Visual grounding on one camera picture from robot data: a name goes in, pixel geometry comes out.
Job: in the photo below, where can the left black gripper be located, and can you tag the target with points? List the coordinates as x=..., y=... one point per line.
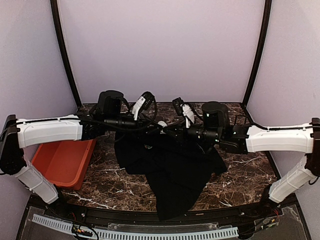
x=145, y=127

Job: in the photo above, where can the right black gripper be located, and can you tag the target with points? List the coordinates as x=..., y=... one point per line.
x=179, y=135

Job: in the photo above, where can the black t-shirt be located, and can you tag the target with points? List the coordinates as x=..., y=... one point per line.
x=176, y=174

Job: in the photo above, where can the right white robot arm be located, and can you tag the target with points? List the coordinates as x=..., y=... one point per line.
x=216, y=129

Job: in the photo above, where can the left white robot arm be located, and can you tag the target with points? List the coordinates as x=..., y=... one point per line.
x=112, y=113

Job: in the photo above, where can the black display stand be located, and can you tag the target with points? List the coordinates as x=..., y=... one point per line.
x=240, y=120

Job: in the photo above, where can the orange plastic bin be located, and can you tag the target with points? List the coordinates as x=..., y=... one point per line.
x=64, y=163

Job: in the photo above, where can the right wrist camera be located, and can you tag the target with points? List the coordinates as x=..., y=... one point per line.
x=184, y=109

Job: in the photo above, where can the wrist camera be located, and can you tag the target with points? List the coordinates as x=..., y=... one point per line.
x=143, y=103
x=184, y=109

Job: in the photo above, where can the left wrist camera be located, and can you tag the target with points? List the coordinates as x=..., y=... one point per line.
x=143, y=103

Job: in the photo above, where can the black front rail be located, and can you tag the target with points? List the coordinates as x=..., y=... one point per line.
x=74, y=208

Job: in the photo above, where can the white slotted cable duct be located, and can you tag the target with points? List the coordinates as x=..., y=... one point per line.
x=117, y=231

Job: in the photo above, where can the right black frame post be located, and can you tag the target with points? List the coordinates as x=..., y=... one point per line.
x=258, y=52

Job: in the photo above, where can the black frame post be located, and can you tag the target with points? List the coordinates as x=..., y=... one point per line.
x=63, y=52
x=258, y=52

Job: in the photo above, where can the left black frame post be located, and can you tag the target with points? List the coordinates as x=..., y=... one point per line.
x=63, y=52

